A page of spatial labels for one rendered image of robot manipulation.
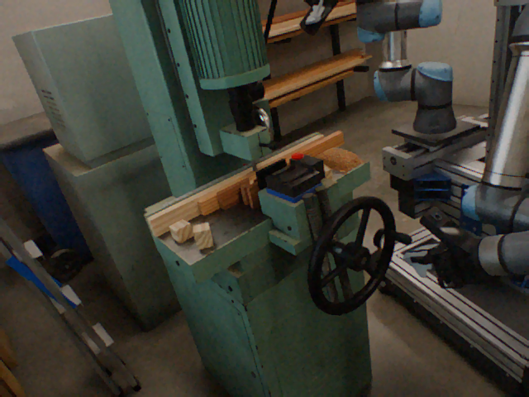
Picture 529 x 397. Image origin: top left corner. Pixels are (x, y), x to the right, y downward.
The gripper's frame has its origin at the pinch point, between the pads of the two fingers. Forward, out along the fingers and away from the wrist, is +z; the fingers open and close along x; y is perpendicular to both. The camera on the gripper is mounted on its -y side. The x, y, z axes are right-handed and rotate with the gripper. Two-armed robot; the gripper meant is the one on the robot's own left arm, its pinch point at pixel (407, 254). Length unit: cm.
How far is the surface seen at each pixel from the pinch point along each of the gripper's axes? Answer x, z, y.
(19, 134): -55, 169, -114
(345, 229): 4.2, 22.8, -7.8
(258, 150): -13.7, 18.3, -38.1
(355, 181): 9.4, 16.3, -19.5
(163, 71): -24, 27, -68
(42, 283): -73, 85, -33
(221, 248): -35.5, 14.5, -20.5
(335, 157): 8.2, 17.9, -27.9
